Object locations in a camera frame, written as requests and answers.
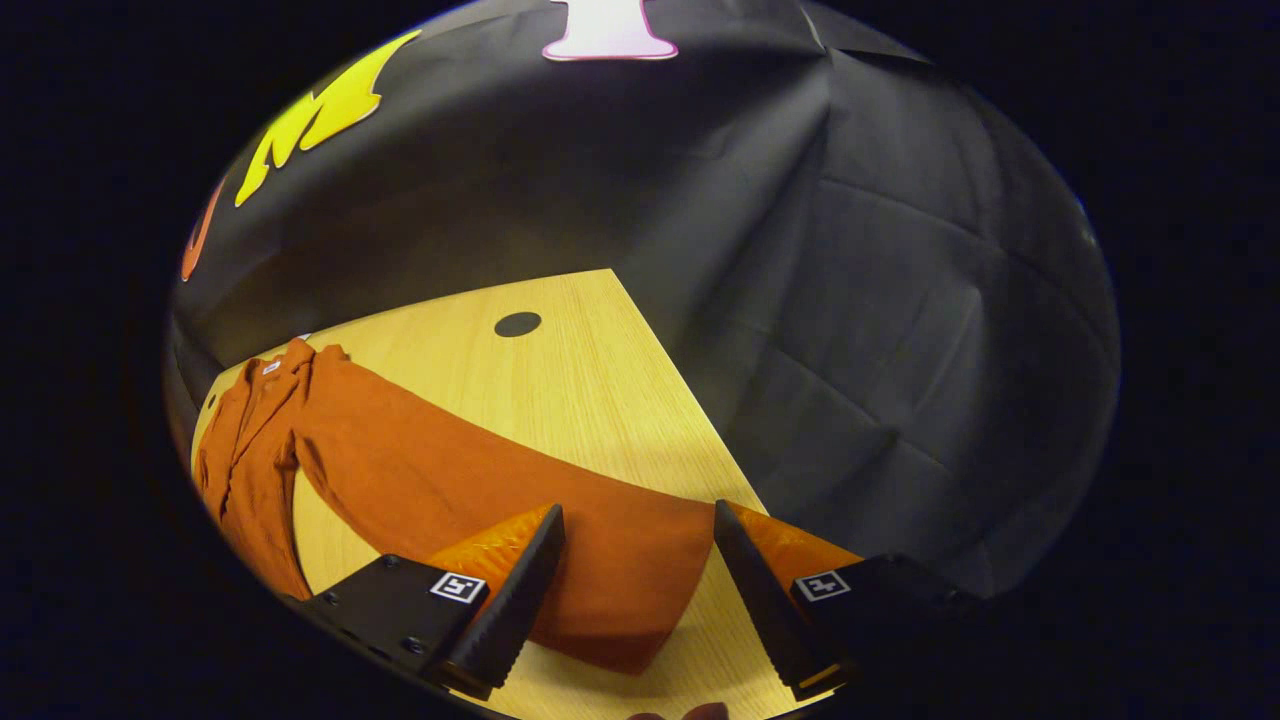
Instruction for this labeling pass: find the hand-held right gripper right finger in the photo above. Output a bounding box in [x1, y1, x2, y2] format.
[713, 500, 991, 701]

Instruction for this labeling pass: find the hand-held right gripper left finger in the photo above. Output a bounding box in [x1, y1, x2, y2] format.
[290, 503, 567, 701]

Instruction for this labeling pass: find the orange button-up garment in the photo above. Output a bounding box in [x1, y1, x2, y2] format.
[192, 338, 717, 676]

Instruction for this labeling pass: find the black backdrop cloth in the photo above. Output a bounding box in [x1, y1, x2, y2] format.
[165, 0, 1121, 601]

